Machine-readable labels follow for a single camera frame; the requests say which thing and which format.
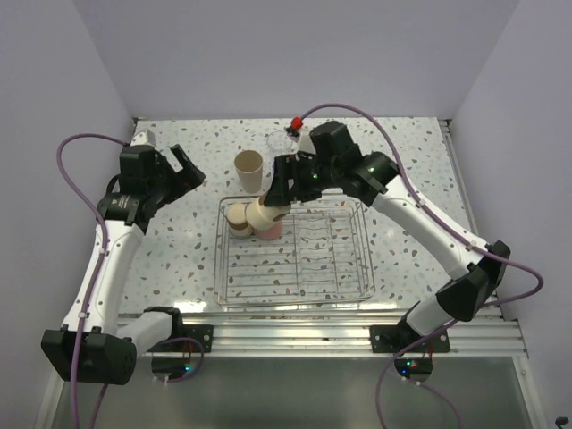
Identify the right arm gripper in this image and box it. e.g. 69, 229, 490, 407
266, 151, 342, 205

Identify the steel cup with cork band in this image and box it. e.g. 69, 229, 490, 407
245, 193, 291, 231

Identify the coral red plastic cup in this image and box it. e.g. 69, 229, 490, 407
254, 221, 282, 240

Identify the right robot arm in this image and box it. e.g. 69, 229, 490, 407
263, 121, 510, 351

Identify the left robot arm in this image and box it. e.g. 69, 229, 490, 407
41, 144, 206, 385

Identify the tall beige cup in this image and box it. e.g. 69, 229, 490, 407
234, 150, 263, 194

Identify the large clear glass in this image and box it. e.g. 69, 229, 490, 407
266, 130, 298, 158

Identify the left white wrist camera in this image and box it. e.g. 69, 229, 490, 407
130, 130, 156, 147

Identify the wire dish rack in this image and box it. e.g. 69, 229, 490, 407
214, 193, 375, 308

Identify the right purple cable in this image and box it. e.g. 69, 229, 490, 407
301, 103, 545, 429

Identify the purple cable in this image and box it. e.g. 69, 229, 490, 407
301, 103, 545, 429
55, 133, 133, 429

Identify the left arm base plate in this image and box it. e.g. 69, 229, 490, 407
138, 324, 215, 354

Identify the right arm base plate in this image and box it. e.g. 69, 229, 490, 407
369, 325, 451, 354

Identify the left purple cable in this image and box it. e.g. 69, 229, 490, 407
55, 133, 133, 429

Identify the aluminium rail frame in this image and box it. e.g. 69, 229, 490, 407
34, 116, 537, 429

